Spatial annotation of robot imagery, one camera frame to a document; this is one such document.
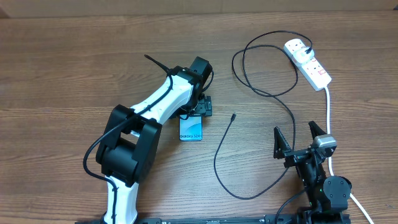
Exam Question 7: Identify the blue Samsung Galaxy smartphone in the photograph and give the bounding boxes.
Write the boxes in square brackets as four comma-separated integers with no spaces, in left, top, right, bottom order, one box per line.
[179,115,203,141]

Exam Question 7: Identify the black USB charging cable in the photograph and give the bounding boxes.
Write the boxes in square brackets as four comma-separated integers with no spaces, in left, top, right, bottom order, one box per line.
[213,30,313,200]

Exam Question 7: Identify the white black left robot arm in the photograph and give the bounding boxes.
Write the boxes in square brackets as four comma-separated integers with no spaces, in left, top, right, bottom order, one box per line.
[92,57,214,223]

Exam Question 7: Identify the white USB charger adapter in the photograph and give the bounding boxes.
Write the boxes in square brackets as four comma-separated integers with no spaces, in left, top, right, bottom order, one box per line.
[293,47,315,65]

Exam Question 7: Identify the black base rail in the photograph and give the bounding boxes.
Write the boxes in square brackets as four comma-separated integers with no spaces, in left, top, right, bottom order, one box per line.
[74,213,352,224]

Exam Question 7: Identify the white power strip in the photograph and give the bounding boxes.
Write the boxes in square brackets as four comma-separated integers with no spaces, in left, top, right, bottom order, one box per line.
[284,39,331,91]

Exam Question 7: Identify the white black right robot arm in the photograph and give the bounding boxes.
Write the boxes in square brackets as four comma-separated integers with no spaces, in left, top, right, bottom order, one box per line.
[274,121,352,223]

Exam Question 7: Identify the white power strip cord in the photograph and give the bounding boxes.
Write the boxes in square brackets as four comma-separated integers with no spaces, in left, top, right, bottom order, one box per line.
[323,86,375,224]

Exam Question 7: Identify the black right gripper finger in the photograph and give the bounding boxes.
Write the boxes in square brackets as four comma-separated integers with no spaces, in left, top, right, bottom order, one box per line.
[273,127,292,159]
[308,121,326,146]

